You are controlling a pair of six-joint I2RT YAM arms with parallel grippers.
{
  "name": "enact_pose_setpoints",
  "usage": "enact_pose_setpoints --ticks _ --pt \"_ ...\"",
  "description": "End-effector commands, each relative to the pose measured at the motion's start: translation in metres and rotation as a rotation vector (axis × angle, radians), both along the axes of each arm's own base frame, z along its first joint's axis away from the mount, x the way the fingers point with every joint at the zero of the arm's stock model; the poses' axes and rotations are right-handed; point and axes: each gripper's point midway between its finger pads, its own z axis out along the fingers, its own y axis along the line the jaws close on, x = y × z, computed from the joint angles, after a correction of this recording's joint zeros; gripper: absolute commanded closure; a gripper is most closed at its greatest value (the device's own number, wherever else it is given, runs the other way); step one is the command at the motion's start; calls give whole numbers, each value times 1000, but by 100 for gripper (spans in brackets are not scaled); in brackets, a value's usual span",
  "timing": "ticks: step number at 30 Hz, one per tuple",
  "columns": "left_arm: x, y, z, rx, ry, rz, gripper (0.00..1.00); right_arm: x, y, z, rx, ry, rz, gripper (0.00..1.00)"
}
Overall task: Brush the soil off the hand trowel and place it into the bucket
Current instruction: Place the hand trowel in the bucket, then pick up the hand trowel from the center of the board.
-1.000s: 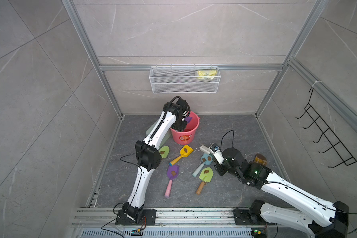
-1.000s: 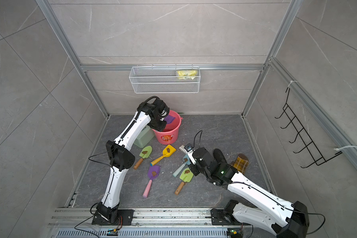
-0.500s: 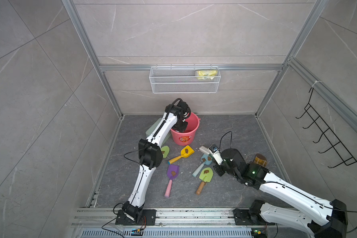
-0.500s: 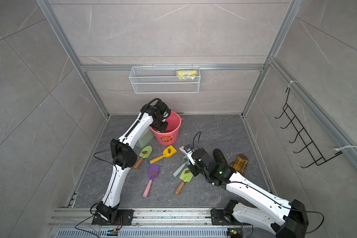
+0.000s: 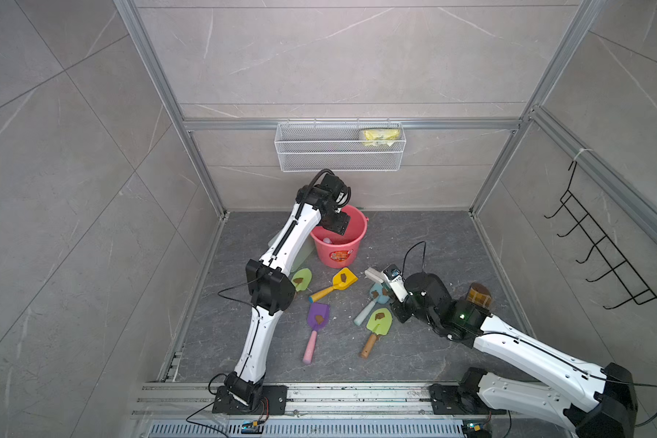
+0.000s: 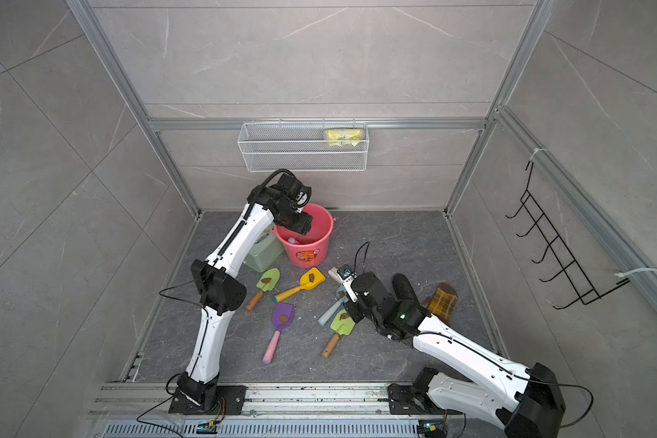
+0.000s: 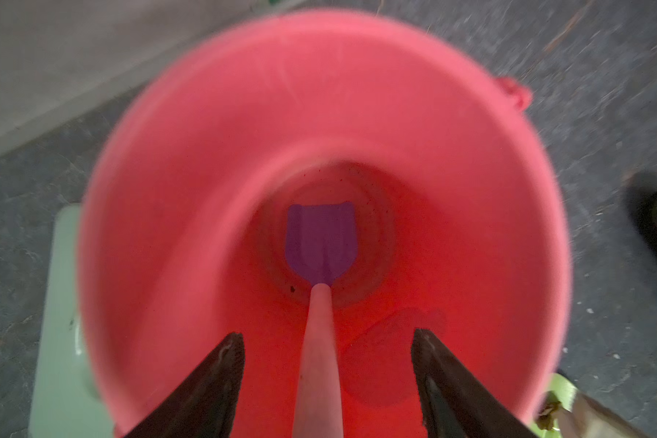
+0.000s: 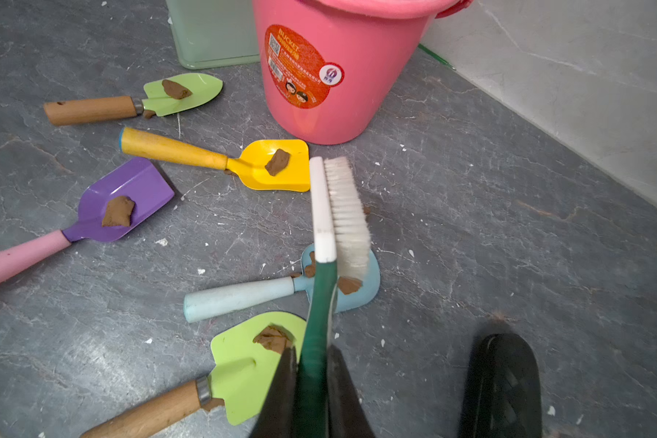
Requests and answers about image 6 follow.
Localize white cleaning brush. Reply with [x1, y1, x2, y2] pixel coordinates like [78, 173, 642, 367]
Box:
[336, 285, 350, 304]

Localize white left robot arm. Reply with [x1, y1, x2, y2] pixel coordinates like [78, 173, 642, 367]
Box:
[168, 169, 312, 416]

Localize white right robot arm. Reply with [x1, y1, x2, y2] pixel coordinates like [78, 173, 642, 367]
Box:
[328, 264, 578, 437]

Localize black oval brush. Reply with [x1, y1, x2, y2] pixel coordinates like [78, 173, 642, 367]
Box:
[392, 273, 418, 303]

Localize blue toy trowel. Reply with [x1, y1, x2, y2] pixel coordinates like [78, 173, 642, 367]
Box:
[318, 300, 343, 327]

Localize pink plastic bucket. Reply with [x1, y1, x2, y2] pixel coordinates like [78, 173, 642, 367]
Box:
[273, 204, 336, 269]

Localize yellow toy trowel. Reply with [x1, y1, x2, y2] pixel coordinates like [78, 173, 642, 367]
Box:
[274, 268, 326, 303]

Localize green trowel near tissue box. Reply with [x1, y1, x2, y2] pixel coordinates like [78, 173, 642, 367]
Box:
[246, 268, 280, 312]

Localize mint green tissue box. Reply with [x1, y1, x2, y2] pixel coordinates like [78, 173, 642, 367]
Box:
[244, 229, 284, 273]

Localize plaid brown cloth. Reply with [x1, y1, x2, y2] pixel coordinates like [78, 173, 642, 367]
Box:
[424, 282, 459, 324]

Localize yellow sponge in basket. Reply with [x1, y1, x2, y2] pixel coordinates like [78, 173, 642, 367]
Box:
[323, 128, 365, 147]

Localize white wire wall basket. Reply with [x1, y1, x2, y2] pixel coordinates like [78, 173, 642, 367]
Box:
[237, 120, 370, 173]

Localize green trowel wooden handle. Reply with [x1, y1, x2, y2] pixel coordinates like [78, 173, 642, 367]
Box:
[321, 310, 356, 360]

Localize purple trowel pink handle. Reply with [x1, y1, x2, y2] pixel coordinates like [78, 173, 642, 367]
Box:
[262, 302, 296, 365]

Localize black wall hook rack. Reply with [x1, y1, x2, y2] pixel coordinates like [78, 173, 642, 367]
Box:
[505, 162, 631, 310]

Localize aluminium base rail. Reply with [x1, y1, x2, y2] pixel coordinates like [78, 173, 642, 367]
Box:
[87, 381, 538, 438]

